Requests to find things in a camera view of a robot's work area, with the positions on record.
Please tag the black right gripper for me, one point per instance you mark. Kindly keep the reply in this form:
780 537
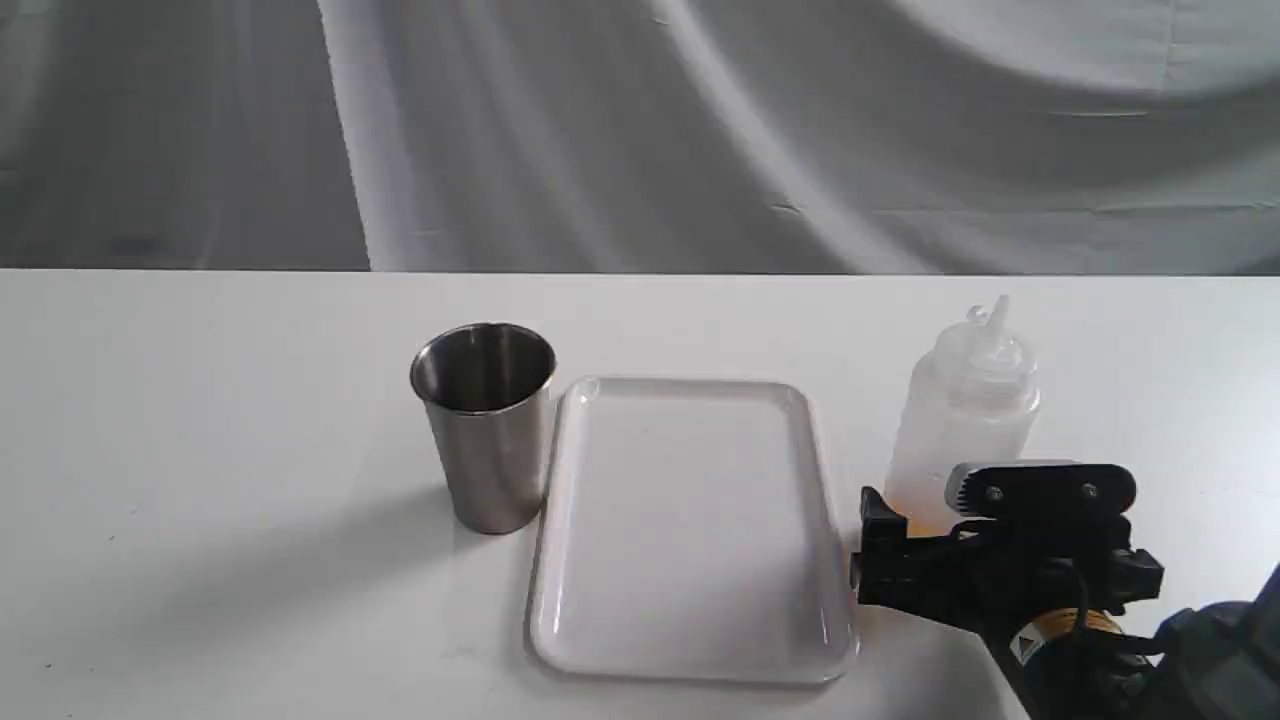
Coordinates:
992 578

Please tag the translucent plastic squeeze bottle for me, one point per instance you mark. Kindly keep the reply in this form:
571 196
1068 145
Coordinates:
972 397

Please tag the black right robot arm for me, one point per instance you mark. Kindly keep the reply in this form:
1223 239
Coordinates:
1218 662

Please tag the stainless steel cup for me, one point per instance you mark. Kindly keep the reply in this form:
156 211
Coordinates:
485 388

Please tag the white plastic tray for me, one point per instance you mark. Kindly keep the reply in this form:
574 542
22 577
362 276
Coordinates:
687 536

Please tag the grey fabric backdrop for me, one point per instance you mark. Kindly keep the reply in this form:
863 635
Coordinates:
769 137

